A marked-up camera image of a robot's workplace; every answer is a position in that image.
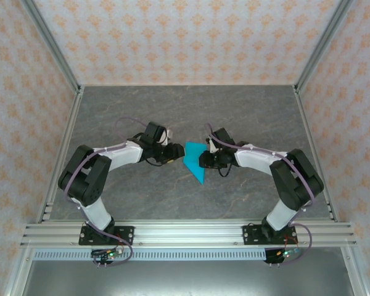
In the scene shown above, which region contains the blue cloth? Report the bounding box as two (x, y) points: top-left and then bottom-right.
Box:
(182, 141), (208, 186)

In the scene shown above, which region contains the grey metal sheet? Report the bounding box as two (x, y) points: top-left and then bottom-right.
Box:
(20, 260), (356, 296)

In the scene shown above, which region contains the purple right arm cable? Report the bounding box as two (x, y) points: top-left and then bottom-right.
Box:
(203, 122), (317, 266)

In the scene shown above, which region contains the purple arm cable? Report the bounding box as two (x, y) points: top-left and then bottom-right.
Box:
(203, 122), (317, 266)
(62, 117), (134, 268)

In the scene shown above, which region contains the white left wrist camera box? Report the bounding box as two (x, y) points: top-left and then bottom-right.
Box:
(158, 128), (175, 146)

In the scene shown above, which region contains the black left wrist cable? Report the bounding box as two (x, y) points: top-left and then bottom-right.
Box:
(146, 158), (168, 168)

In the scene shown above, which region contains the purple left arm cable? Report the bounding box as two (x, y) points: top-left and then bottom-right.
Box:
(62, 117), (134, 268)

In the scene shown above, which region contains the aluminium mounting rail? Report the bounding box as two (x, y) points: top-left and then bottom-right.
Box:
(19, 220), (358, 249)

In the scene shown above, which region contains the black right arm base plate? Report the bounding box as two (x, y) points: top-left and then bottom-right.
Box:
(242, 224), (298, 247)

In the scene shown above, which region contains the aluminium table side rail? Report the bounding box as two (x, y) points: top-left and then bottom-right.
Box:
(292, 85), (340, 223)
(35, 86), (85, 224)

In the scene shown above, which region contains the grey slotted cable duct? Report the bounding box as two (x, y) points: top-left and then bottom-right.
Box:
(33, 249), (268, 261)

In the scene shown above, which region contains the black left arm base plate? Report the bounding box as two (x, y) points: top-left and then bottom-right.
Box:
(78, 225), (135, 247)

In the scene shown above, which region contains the aluminium frame post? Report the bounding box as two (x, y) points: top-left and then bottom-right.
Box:
(294, 0), (358, 94)
(19, 0), (83, 94)

